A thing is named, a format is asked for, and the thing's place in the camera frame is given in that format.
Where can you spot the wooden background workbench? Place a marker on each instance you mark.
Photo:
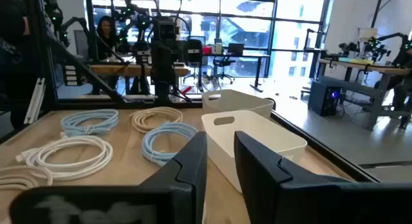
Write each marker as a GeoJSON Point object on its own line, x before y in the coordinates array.
{"type": "Point", "coordinates": [128, 70]}

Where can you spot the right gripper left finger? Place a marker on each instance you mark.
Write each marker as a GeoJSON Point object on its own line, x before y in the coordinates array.
{"type": "Point", "coordinates": [180, 192]}

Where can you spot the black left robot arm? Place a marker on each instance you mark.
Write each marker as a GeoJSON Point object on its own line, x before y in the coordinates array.
{"type": "Point", "coordinates": [162, 66]}

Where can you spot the white plastic bin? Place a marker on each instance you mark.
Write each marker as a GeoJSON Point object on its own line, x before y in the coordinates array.
{"type": "Point", "coordinates": [222, 153]}

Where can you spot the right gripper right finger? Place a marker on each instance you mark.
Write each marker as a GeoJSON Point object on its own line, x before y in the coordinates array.
{"type": "Point", "coordinates": [289, 201]}

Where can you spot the grey monitor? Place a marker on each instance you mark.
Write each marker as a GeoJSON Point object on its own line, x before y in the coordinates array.
{"type": "Point", "coordinates": [80, 43]}

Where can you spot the black computer tower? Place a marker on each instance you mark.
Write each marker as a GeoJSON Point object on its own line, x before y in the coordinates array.
{"type": "Point", "coordinates": [322, 98]}

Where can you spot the red container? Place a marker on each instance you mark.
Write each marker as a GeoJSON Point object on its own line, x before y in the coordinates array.
{"type": "Point", "coordinates": [207, 50]}

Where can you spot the translucent plastic bin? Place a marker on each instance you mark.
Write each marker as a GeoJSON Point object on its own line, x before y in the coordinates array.
{"type": "Point", "coordinates": [238, 105]}

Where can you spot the person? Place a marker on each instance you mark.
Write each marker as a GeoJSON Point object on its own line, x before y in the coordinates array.
{"type": "Point", "coordinates": [106, 31]}
{"type": "Point", "coordinates": [16, 72]}

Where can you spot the black background robot arm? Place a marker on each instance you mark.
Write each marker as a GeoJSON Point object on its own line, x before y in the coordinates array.
{"type": "Point", "coordinates": [53, 16]}
{"type": "Point", "coordinates": [141, 27]}
{"type": "Point", "coordinates": [375, 50]}

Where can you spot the black office chair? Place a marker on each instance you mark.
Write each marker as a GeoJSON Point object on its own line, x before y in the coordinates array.
{"type": "Point", "coordinates": [193, 51]}
{"type": "Point", "coordinates": [223, 61]}

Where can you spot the white aluminium rail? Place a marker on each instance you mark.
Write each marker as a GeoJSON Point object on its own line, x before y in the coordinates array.
{"type": "Point", "coordinates": [35, 101]}

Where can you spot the grey-legged wooden workbench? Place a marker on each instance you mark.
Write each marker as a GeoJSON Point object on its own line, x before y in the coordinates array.
{"type": "Point", "coordinates": [386, 70]}

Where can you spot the yellow-green pad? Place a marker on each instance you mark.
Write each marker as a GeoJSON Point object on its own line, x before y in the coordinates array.
{"type": "Point", "coordinates": [354, 60]}

